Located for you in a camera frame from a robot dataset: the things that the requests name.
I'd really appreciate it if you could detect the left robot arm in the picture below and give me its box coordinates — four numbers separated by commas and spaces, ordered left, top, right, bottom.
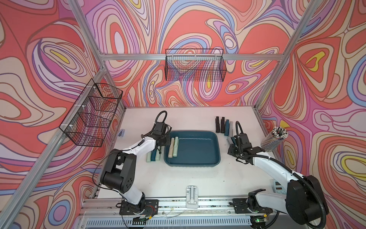
100, 122, 172, 205

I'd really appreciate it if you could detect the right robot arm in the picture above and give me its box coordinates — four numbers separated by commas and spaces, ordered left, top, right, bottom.
228, 133, 329, 229

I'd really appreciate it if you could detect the light green pliers leftmost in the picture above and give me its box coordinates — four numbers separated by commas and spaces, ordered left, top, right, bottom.
146, 152, 151, 163

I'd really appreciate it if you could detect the teal plastic storage box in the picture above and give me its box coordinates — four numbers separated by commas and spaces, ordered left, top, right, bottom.
164, 130, 221, 168

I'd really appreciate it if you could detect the pencil cup holder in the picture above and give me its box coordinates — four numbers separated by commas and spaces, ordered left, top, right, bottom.
261, 127, 289, 152

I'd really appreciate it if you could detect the small blue clip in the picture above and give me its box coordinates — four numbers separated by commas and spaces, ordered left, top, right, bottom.
118, 129, 125, 137

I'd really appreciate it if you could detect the teal desk calculator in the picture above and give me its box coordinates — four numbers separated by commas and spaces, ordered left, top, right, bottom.
273, 180, 287, 195

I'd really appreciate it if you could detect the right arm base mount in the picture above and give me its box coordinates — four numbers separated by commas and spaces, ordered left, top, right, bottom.
229, 198, 273, 214

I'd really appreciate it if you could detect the white center rail bracket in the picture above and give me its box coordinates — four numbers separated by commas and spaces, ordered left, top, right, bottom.
186, 186, 199, 209

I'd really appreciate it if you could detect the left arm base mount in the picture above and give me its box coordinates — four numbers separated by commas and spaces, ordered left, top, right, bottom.
116, 199, 159, 217

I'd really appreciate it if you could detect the black wire basket left wall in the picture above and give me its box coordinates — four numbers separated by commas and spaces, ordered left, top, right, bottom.
59, 79, 123, 147

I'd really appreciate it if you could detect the black wire basket wall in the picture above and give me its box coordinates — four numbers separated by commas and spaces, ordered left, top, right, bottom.
59, 79, 123, 147
165, 48, 227, 82

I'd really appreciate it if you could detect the black wire basket back wall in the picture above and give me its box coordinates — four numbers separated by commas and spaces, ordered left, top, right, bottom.
165, 48, 227, 82

